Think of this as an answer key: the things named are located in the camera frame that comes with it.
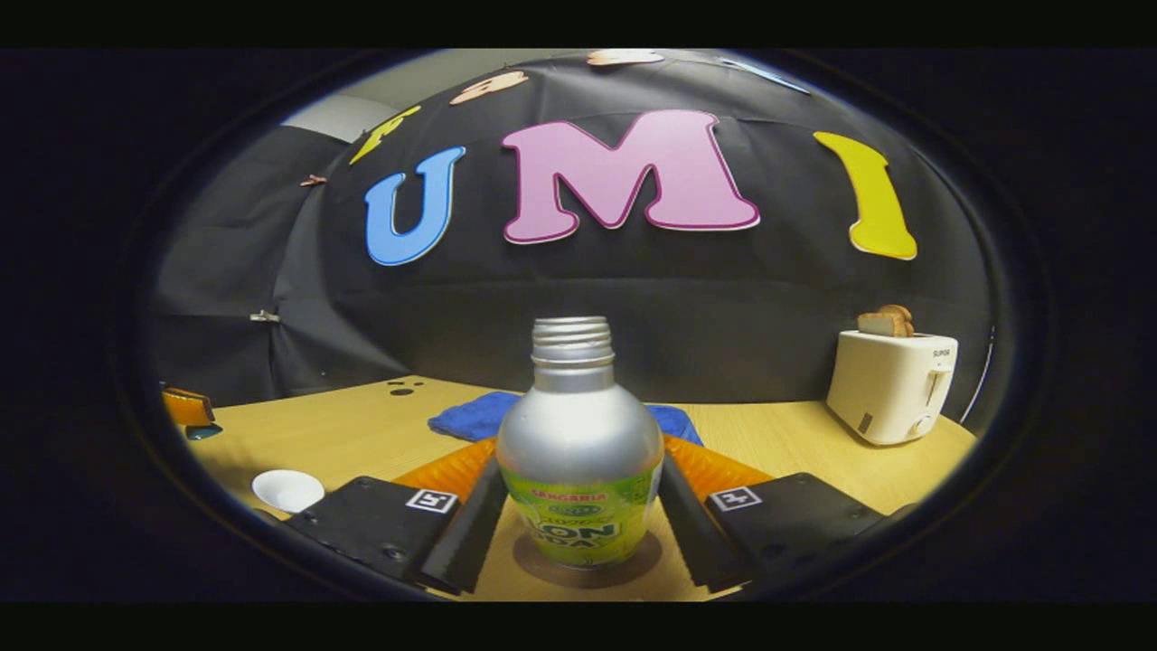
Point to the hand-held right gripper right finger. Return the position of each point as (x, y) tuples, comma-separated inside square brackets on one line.
[(691, 533)]

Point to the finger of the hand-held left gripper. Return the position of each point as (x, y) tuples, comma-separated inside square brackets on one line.
[(188, 407)]

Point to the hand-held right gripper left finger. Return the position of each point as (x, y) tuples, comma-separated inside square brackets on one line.
[(461, 533)]

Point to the teal teacup lid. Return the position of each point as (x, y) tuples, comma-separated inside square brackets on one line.
[(203, 431)]

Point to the white teacup with teal outside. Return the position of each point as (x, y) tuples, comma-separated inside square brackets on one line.
[(287, 488)]

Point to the silver water bottle green label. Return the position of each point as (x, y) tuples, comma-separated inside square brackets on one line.
[(578, 434)]

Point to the blue towel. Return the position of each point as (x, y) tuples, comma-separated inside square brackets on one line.
[(470, 416)]

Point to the silver cloth clip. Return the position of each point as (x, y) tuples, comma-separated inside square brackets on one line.
[(265, 316)]

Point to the black backdrop cloth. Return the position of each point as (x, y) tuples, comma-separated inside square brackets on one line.
[(633, 307)]

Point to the white toaster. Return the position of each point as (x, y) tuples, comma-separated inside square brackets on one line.
[(890, 384)]

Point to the copper cloth clip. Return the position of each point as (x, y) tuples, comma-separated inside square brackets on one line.
[(314, 181)]

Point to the toast slice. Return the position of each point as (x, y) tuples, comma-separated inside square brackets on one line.
[(886, 322)]

